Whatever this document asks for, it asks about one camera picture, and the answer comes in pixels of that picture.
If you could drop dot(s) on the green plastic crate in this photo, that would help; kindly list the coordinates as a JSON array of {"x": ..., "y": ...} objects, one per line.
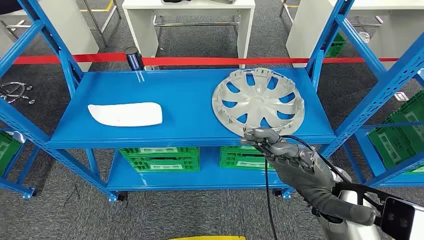
[
  {"x": 238, "y": 149},
  {"x": 242, "y": 164},
  {"x": 391, "y": 149},
  {"x": 412, "y": 109},
  {"x": 159, "y": 151},
  {"x": 8, "y": 152},
  {"x": 165, "y": 165},
  {"x": 336, "y": 48}
]

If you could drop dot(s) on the white plastic trim part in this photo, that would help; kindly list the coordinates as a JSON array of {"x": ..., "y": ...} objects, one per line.
[{"x": 126, "y": 114}]

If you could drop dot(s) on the black chair seat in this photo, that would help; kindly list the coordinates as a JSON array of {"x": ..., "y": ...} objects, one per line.
[{"x": 8, "y": 6}]

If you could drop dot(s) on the black stanchion post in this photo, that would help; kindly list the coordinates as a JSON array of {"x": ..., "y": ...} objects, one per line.
[{"x": 134, "y": 58}]

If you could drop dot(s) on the yellow floor tape square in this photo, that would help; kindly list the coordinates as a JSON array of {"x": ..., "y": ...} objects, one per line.
[{"x": 205, "y": 238}]

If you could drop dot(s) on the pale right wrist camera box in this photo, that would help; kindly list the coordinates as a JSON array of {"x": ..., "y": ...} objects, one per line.
[{"x": 402, "y": 218}]

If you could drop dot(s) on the blue steel shelf rack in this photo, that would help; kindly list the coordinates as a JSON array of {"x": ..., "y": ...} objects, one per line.
[
  {"x": 15, "y": 188},
  {"x": 367, "y": 152},
  {"x": 185, "y": 99}
]

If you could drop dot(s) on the chrome chair base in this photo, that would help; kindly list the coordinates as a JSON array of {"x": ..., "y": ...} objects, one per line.
[{"x": 16, "y": 96}]

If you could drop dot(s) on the clear plastic bottle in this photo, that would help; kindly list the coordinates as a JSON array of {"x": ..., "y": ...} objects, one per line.
[{"x": 364, "y": 36}]

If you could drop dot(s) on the small white floor plate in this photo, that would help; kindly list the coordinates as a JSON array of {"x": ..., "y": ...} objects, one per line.
[{"x": 401, "y": 96}]

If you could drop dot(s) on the black soft item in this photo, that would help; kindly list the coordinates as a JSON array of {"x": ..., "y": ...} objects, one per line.
[{"x": 172, "y": 1}]

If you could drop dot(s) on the silver plastic wheel hubcap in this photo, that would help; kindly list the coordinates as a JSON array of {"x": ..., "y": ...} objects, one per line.
[{"x": 261, "y": 99}]

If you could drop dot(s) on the red barrier tape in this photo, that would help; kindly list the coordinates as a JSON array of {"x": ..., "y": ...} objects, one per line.
[{"x": 198, "y": 61}]

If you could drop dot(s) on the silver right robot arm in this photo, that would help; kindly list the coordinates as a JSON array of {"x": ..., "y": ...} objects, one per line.
[{"x": 348, "y": 232}]

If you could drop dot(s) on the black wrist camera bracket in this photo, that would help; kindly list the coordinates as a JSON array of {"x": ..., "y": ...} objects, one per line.
[{"x": 357, "y": 189}]

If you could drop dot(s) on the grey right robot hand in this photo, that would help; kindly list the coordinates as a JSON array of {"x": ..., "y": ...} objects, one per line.
[{"x": 298, "y": 172}]

